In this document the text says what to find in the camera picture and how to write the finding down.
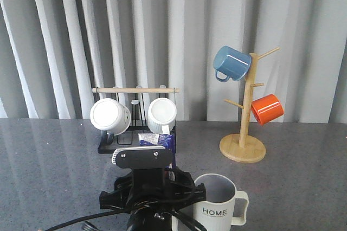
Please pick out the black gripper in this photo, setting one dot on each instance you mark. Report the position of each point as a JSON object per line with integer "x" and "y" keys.
{"x": 153, "y": 198}

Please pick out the blue white milk carton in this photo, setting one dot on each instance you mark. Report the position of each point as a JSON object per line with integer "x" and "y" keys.
{"x": 166, "y": 140}

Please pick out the white HOME cup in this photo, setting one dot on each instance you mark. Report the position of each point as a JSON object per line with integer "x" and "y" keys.
{"x": 224, "y": 206}

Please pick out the white ribbed hanging mug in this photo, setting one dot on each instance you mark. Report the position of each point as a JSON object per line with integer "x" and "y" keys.
{"x": 161, "y": 116}

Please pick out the white smooth hanging mug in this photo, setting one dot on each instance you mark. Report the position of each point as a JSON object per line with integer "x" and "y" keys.
{"x": 111, "y": 117}

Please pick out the wooden mug tree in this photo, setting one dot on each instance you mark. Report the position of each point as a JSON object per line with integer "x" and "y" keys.
{"x": 242, "y": 147}

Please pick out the orange mug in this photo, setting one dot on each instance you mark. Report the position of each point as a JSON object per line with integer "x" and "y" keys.
{"x": 267, "y": 109}

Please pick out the blue mug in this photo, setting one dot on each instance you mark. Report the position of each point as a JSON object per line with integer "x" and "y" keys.
{"x": 231, "y": 64}

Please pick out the wrist camera black bracket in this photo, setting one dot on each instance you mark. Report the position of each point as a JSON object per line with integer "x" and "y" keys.
{"x": 142, "y": 157}

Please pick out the black wire mug rack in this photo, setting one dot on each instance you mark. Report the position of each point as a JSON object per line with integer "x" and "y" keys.
{"x": 134, "y": 99}

